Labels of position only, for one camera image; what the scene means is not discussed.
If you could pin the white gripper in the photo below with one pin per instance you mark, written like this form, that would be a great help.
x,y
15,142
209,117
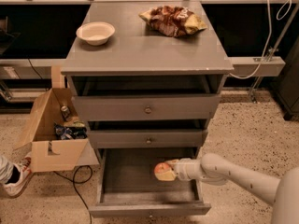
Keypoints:
x,y
183,169

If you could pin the red apple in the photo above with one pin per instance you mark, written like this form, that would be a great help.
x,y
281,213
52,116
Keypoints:
x,y
161,166

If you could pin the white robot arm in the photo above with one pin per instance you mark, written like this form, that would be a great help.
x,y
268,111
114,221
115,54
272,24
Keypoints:
x,y
281,193

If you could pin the grey open bottom drawer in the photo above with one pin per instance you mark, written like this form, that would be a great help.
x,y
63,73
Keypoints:
x,y
128,187

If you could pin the grey middle drawer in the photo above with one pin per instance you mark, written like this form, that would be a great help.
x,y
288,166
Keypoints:
x,y
147,138

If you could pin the grey drawer cabinet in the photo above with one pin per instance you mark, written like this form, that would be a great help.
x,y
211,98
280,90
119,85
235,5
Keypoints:
x,y
138,61

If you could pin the grey top drawer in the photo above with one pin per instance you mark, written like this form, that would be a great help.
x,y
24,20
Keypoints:
x,y
108,108

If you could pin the blue snack bag in box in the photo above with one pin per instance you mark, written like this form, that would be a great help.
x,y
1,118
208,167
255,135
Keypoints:
x,y
69,133

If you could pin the open cardboard box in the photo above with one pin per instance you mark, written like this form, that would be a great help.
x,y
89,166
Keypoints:
x,y
49,153

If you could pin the metal can in box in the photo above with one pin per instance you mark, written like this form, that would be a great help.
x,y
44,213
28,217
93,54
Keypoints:
x,y
66,113

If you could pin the dark cabinet at right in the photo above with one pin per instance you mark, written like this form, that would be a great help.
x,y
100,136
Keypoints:
x,y
286,86

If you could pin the brown chip bag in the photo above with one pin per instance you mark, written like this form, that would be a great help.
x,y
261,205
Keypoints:
x,y
173,21

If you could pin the white and red sneaker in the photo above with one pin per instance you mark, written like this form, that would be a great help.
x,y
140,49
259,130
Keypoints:
x,y
22,174

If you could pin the white paper bowl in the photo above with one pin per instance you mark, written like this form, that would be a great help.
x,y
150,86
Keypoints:
x,y
95,33

